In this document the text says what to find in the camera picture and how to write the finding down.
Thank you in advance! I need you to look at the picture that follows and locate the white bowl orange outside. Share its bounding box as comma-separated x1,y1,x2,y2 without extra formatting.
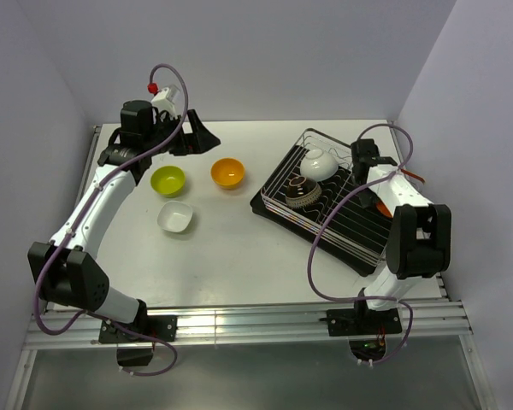
375,200,392,219

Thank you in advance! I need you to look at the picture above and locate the white ribbed bowl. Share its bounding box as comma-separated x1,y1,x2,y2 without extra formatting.
299,149,339,182

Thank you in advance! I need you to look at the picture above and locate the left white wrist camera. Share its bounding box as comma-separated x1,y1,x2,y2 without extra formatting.
150,85,180,118

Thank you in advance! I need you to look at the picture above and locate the aluminium frame rail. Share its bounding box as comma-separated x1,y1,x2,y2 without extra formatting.
22,299,472,350

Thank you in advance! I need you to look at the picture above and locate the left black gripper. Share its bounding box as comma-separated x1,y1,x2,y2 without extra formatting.
144,109,220,156

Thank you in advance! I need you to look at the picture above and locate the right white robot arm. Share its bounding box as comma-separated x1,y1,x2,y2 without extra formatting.
351,138,451,333

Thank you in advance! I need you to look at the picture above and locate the black drip tray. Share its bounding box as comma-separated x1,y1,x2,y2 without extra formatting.
249,144,394,278

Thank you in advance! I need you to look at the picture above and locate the brown patterned bowl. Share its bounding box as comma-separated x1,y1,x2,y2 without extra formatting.
285,176,321,209

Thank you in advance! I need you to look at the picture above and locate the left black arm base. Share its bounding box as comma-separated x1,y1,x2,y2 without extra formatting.
97,315,178,370

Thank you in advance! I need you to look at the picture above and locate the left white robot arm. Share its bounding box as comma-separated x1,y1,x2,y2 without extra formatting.
27,100,221,341

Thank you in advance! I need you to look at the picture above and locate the white square bowl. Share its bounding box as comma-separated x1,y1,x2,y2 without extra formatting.
156,201,193,233

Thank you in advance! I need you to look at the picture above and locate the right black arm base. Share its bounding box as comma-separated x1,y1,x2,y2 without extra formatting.
320,302,403,361

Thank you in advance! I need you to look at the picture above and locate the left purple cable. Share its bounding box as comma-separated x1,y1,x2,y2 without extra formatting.
32,63,191,377

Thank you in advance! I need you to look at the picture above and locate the green round bowl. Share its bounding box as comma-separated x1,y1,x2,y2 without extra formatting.
150,166,186,197

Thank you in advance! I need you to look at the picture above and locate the orange round bowl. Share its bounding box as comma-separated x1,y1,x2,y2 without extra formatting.
210,158,245,190

